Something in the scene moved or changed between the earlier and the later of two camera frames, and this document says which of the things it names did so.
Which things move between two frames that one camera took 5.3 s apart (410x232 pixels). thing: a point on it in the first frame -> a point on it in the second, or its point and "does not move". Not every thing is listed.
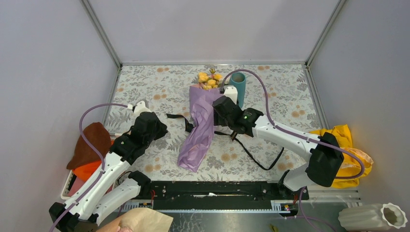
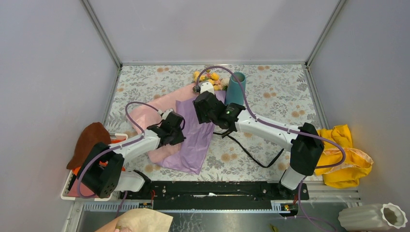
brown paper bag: [140, 220] does not move
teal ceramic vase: [238, 79] does not move
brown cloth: [98, 135] does not move
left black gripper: [163, 130] -> [180, 139]
